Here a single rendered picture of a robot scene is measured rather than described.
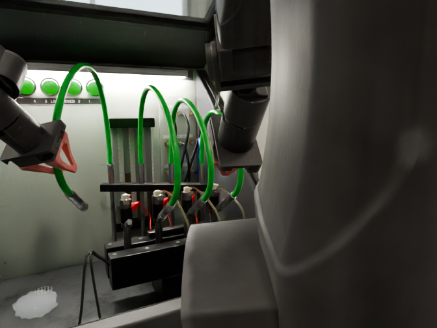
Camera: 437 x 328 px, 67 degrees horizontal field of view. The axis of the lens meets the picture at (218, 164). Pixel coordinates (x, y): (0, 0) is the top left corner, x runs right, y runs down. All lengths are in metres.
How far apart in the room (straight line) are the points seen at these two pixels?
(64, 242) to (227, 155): 0.77
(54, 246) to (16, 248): 0.10
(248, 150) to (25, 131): 0.34
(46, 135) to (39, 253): 0.61
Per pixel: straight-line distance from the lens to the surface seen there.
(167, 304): 0.70
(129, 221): 0.83
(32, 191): 1.10
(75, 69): 0.77
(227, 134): 0.47
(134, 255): 0.84
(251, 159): 0.49
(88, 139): 1.09
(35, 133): 0.60
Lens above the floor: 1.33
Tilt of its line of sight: 10 degrees down
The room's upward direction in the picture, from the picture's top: straight up
